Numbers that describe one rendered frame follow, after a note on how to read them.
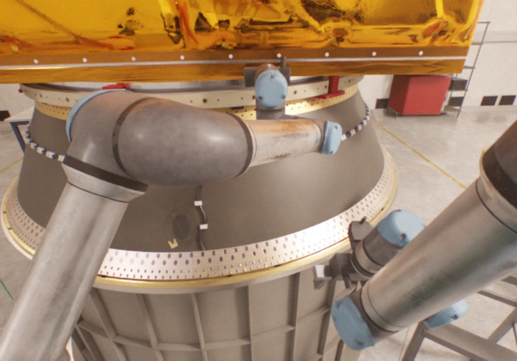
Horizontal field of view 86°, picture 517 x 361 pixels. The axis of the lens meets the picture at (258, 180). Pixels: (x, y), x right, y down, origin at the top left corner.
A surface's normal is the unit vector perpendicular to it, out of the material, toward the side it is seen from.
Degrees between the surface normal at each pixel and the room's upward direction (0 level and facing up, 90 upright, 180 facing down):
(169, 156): 82
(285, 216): 62
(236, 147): 79
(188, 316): 90
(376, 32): 132
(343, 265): 25
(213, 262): 43
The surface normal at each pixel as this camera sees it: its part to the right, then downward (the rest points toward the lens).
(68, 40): 0.07, 0.95
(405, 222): 0.15, -0.61
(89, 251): 0.75, 0.24
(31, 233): -0.39, -0.36
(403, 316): -0.42, 0.65
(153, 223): -0.06, 0.02
